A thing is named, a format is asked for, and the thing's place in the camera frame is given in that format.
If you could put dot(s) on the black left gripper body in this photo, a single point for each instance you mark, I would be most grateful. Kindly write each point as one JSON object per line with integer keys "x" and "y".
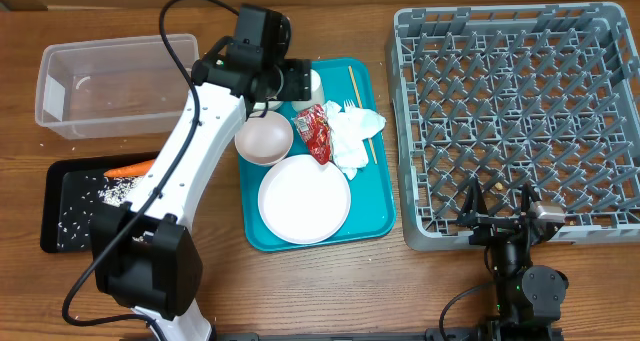
{"x": 287, "y": 81}

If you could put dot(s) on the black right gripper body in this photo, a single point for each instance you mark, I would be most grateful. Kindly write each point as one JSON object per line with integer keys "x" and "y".
{"x": 489, "y": 230}

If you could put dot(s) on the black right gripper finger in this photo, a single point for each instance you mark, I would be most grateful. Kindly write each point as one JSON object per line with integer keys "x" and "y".
{"x": 474, "y": 204}
{"x": 529, "y": 198}

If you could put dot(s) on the red snack wrapper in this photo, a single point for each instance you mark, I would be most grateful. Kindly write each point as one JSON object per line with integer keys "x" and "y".
{"x": 313, "y": 128}

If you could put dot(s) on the pink bowl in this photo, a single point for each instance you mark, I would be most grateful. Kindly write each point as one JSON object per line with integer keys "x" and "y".
{"x": 264, "y": 140}

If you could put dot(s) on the white napkin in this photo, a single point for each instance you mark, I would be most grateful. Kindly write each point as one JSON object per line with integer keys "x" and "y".
{"x": 348, "y": 136}

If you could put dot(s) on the orange carrot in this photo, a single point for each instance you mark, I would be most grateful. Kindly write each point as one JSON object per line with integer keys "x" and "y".
{"x": 134, "y": 170}

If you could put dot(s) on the white rice pile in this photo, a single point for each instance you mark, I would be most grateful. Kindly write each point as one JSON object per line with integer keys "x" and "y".
{"x": 117, "y": 191}

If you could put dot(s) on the white bowl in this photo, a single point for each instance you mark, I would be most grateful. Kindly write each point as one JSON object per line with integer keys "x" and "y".
{"x": 271, "y": 105}

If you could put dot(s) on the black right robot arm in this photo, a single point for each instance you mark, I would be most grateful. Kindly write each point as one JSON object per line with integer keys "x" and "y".
{"x": 529, "y": 297}

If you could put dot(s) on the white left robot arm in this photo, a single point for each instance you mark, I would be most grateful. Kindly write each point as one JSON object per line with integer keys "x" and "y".
{"x": 144, "y": 255}

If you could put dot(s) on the grey dishwasher rack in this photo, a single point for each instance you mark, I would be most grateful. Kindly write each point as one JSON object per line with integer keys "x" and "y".
{"x": 546, "y": 95}

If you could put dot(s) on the black waste tray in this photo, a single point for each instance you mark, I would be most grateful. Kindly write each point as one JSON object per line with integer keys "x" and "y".
{"x": 55, "y": 177}

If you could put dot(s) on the white upside-down cup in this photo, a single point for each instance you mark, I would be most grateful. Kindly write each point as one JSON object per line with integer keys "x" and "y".
{"x": 317, "y": 94}

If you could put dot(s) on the wooden chopstick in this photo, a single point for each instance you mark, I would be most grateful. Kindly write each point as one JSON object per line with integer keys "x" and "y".
{"x": 360, "y": 112}

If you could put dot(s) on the teal plastic tray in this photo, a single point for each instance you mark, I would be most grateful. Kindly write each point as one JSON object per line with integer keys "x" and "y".
{"x": 373, "y": 212}

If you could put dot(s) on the white round plate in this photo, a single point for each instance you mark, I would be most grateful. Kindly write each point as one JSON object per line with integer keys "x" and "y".
{"x": 303, "y": 202}

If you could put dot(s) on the clear plastic bin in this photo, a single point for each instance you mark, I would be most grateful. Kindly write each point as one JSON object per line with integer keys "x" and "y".
{"x": 109, "y": 88}

